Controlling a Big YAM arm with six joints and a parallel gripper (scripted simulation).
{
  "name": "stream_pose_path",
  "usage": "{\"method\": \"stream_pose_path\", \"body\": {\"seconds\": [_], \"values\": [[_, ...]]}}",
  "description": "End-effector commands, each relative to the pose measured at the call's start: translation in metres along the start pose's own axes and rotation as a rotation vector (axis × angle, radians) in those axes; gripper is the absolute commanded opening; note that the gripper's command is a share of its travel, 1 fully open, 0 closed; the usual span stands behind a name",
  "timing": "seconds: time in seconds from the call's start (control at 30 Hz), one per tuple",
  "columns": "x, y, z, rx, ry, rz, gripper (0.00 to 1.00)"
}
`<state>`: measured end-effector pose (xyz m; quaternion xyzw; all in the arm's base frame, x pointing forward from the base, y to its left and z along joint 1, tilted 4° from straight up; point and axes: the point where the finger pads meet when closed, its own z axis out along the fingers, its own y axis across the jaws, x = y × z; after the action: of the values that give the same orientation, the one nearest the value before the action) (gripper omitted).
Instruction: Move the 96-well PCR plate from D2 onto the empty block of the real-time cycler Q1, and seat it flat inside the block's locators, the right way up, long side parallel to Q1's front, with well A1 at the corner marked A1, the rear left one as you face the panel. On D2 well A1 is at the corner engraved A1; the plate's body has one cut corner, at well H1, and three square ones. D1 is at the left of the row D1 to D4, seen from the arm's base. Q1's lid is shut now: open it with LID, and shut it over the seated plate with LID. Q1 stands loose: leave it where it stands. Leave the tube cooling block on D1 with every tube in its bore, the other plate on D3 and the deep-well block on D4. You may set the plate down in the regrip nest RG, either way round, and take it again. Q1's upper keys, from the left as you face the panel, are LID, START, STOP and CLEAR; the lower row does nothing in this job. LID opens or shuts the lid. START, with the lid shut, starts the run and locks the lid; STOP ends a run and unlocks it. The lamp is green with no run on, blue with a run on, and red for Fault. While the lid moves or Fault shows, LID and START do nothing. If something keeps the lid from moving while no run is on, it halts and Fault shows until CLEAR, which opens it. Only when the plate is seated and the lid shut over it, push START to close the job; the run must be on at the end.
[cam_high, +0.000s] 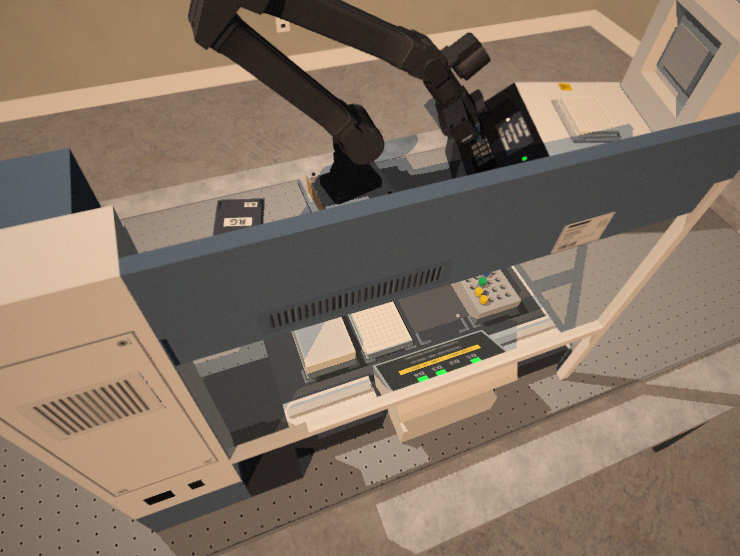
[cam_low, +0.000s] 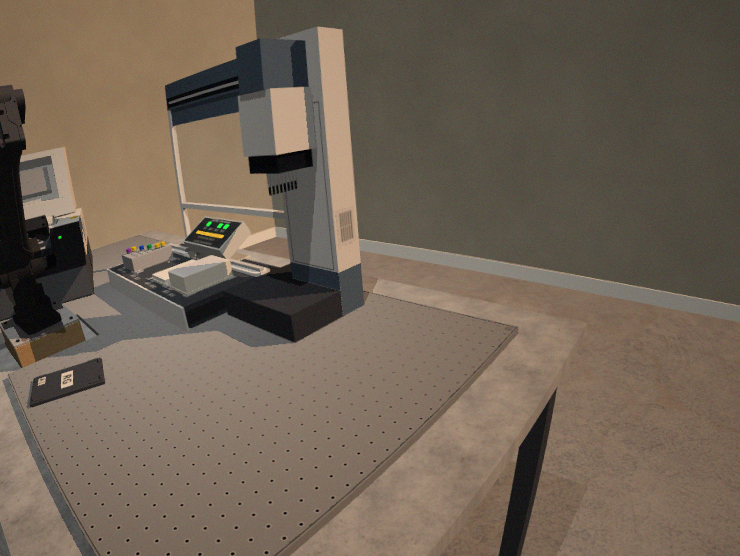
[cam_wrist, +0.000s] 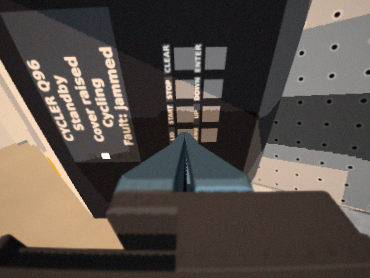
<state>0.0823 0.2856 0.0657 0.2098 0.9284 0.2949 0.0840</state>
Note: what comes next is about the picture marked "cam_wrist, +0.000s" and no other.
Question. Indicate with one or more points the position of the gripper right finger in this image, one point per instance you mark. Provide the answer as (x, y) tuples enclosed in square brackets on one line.
[(207, 172)]

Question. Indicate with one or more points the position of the grey perforated base plate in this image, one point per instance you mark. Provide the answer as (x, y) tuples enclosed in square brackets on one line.
[(320, 137)]

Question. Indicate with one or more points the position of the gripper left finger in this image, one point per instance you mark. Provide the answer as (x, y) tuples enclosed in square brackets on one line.
[(162, 171)]

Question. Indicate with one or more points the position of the beige benchtop instrument with black keypad panel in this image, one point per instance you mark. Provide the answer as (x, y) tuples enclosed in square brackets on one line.
[(103, 85)]

